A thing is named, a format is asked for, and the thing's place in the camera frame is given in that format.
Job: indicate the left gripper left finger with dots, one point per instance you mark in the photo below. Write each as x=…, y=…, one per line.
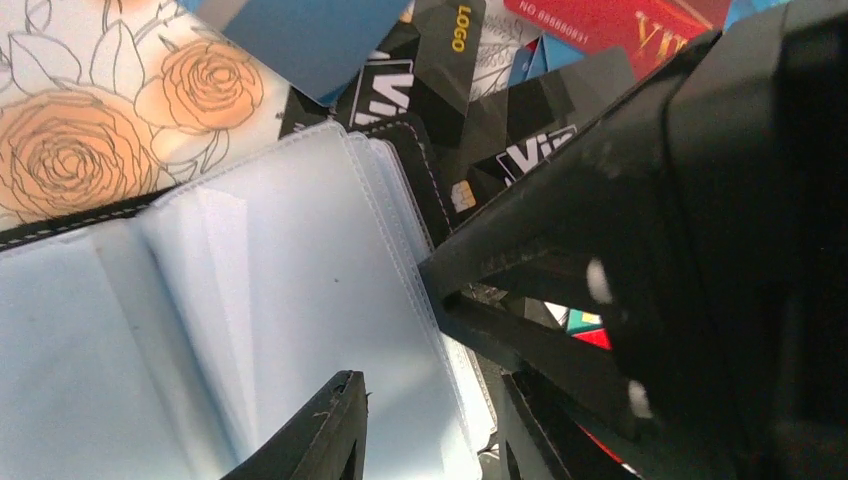
x=325, y=439

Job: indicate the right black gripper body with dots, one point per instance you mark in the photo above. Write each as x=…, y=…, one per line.
x=678, y=271

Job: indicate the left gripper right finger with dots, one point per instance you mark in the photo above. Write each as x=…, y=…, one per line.
x=539, y=441

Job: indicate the black card holder wallet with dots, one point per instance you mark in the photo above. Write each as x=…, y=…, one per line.
x=172, y=335

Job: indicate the red VIP card upper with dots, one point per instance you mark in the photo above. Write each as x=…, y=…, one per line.
x=649, y=31

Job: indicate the black VIP card centre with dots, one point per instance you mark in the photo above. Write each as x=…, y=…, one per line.
x=508, y=133

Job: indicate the black logo card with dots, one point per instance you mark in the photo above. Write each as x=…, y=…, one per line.
x=424, y=66

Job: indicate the blue card near centre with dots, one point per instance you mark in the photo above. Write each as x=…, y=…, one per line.
x=319, y=46

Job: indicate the floral patterned table mat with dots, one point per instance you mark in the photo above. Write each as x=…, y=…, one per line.
x=103, y=101

